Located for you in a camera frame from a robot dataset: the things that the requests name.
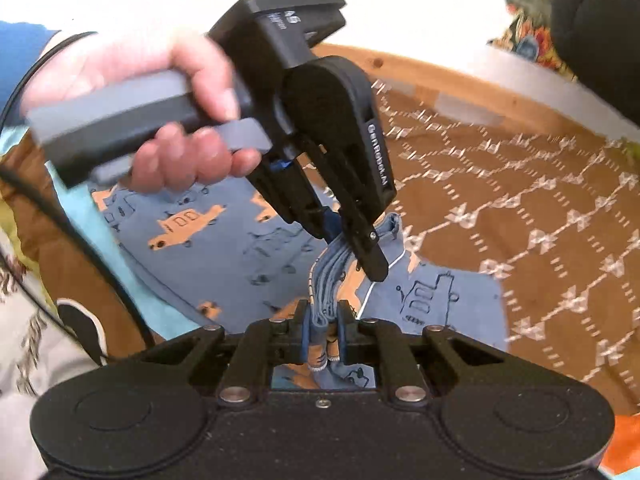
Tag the wooden bed frame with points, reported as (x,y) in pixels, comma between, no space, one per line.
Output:
(400,67)

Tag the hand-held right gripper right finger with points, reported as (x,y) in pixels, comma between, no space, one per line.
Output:
(343,332)

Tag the blue orange printed pants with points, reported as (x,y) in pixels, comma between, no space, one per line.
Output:
(210,260)

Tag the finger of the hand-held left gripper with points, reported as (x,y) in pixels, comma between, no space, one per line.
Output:
(327,224)
(367,250)

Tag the orange green wall poster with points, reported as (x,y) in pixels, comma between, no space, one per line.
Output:
(525,25)

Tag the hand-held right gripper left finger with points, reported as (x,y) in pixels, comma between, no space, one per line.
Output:
(299,332)

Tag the brown printed blanket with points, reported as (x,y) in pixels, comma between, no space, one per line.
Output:
(525,210)

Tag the person's left forearm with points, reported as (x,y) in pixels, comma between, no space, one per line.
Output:
(20,55)

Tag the colourful patterned blanket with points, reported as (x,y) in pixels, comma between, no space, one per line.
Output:
(55,240)

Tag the black cloth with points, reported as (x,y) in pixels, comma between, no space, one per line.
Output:
(600,30)

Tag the person's left hand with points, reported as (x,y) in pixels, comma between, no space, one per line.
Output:
(130,57)

